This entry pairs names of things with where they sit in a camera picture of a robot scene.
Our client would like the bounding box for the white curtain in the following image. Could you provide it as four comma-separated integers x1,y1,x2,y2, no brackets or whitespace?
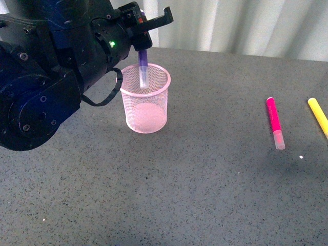
0,0,328,62

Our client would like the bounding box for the pink mesh cup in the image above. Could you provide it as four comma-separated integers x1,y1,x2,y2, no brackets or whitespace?
120,64,171,134

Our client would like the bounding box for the purple marker pen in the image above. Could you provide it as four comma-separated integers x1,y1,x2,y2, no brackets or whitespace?
137,9,149,89

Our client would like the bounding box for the yellow marker pen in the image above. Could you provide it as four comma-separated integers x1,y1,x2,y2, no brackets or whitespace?
307,97,328,138

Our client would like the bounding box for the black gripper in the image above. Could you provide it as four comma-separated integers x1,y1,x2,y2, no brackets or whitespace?
92,2,174,72

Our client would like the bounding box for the black cable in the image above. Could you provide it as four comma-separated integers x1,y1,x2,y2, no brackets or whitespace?
81,67,124,107

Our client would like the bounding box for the pink marker pen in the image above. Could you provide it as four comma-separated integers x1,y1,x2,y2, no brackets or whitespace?
266,97,285,150

